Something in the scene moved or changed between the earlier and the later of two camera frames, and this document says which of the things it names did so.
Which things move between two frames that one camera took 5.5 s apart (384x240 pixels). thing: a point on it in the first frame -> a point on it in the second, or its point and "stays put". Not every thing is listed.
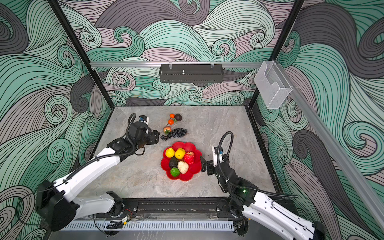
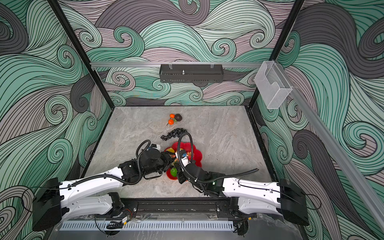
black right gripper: (204, 165) -> (180, 174)
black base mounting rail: (176, 209) stays put
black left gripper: (153, 136) -> (167, 159)
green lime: (175, 172) stays put
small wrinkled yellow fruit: (169, 152) stays put
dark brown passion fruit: (178, 117) stays put
